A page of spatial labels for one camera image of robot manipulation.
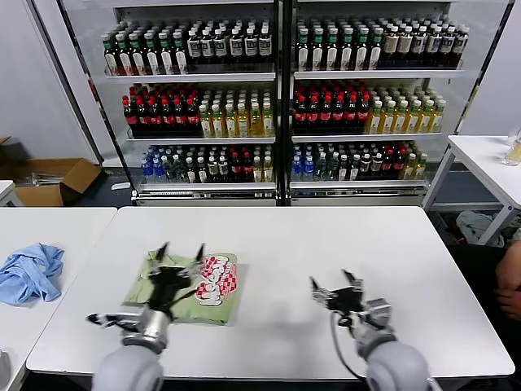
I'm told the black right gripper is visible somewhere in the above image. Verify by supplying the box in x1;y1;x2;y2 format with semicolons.
309;268;366;313

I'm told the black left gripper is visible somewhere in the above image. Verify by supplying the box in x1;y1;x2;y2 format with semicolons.
148;242;207;313

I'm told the light green t-shirt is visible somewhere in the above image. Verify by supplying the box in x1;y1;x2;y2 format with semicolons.
120;248;247;327

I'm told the bystander bare forearm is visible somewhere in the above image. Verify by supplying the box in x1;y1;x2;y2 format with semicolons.
494;240;521;290

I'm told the grey clothes pile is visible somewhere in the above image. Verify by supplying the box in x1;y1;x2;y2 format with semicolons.
455;210;506;245

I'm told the bystander bare hand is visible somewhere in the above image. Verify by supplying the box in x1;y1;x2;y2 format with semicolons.
497;284;521;319

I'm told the glass door beverage cooler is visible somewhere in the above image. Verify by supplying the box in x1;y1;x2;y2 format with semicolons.
282;0;488;207
59;0;285;207

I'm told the white cooler shelf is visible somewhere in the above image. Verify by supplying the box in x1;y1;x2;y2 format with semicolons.
136;181;277;191
104;71;276;85
289;179;429;190
293;70;465;81
126;135;276;146
291;131;444;143

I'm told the small red cap cola bottle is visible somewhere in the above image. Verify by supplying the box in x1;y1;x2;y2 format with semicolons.
240;152;254;183
381;148;395;181
392;148;406;181
229;152;243;183

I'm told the open cardboard box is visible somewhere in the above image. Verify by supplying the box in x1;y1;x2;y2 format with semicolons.
0;135;103;207

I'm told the yellow juice bottle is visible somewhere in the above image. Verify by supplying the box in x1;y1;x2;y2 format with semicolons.
211;103;225;138
418;100;433;134
235;103;250;138
405;100;421;134
247;102;263;137
429;99;446;134
393;100;409;134
381;100;396;135
260;100;275;137
223;103;237;138
366;100;384;135
199;103;213;138

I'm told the crumpled light blue shirt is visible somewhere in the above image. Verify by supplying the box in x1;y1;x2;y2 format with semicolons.
0;242;66;305

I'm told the small white table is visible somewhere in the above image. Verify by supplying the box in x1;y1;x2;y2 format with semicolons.
0;179;24;207

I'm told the white side table right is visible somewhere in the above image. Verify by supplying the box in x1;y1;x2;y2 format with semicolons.
422;134;521;247

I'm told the white plastic container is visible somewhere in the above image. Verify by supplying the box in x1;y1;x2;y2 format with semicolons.
0;349;12;384

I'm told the green cap tea bottle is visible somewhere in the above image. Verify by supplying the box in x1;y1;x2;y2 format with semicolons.
143;32;161;76
340;30;356;72
129;33;148;76
325;30;341;72
115;33;136;76
311;30;326;72
102;34;122;77
354;30;370;72
157;31;175;75
368;30;383;72
172;30;189;75
296;30;313;72

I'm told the open glass cooler door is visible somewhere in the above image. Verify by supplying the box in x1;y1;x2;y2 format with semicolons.
30;0;106;165
454;0;521;137

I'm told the dark bottle white blue label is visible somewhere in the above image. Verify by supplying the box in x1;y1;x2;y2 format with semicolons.
243;26;259;64
410;26;427;68
212;27;228;64
425;26;441;68
439;26;455;68
200;27;215;65
186;28;202;65
228;26;244;64
452;26;469;67
257;24;273;64

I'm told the clear yellowish bottle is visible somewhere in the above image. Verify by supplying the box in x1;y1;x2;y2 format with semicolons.
501;128;521;167

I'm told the dark bottle beige label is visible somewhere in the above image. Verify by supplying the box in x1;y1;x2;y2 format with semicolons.
382;26;399;68
396;26;413;68

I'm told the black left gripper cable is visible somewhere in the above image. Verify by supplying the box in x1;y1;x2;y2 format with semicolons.
160;284;196;323

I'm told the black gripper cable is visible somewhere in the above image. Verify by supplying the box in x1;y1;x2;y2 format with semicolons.
330;311;363;380
160;284;196;323

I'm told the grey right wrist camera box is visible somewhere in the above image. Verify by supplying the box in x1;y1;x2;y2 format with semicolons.
364;298;394;331

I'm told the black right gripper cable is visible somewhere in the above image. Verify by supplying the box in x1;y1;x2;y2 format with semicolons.
330;311;363;380

